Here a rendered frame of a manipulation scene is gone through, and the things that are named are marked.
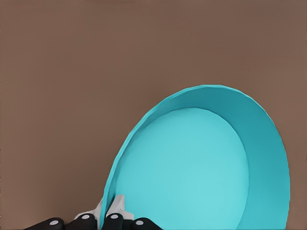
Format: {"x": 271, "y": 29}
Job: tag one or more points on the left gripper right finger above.
{"x": 117, "y": 210}

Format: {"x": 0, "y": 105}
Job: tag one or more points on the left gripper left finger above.
{"x": 82, "y": 220}

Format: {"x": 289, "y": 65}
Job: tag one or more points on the blue plate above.
{"x": 187, "y": 167}

